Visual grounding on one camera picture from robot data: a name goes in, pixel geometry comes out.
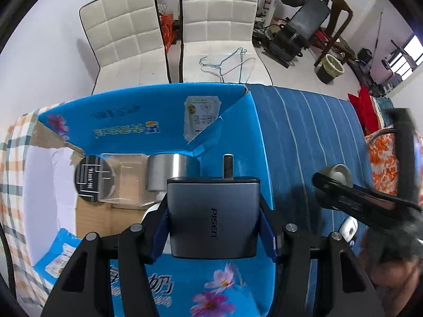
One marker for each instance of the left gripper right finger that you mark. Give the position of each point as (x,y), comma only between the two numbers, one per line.
(342,287)

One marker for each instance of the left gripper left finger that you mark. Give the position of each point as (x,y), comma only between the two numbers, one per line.
(84,286)

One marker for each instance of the white earbud case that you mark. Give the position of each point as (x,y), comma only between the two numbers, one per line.
(348,229)

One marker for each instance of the small silver tin dish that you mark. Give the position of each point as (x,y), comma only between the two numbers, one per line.
(339,173)

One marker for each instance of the black round patterned tin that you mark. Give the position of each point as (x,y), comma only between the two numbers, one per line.
(94,179)

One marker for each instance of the clear acrylic box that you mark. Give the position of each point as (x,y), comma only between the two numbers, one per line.
(122,181)

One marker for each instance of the silver metal canister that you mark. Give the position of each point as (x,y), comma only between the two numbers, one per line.
(164,166)

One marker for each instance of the grey Pisen charger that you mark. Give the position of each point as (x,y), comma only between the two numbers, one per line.
(214,218)

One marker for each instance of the plaid orange checked cloth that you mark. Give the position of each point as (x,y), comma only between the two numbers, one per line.
(28,203)

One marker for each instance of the orange white floral cushion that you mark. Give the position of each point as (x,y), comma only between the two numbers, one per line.
(383,160)

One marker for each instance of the red cloth on floor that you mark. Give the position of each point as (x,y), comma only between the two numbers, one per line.
(365,110)

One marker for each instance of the blue striped tablecloth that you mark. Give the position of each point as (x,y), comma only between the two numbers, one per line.
(303,133)

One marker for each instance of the green waste bin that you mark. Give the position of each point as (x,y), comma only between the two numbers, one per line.
(330,68)

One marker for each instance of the brown wooden chair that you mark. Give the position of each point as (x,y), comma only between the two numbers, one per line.
(329,38)

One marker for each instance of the blue cardboard box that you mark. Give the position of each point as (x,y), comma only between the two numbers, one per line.
(202,120)

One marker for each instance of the black weight bench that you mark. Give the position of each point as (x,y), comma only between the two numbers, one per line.
(291,38)

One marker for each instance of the left white quilted chair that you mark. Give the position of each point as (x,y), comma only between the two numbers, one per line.
(127,41)

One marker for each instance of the white quilted chair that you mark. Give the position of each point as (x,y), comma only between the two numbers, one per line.
(127,41)
(217,28)

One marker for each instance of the right white quilted chair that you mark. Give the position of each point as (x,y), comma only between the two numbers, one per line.
(217,28)

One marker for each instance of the red bag between chairs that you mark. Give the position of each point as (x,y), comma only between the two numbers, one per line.
(166,22)

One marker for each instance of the wire clothes hangers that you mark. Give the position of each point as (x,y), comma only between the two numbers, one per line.
(236,67)

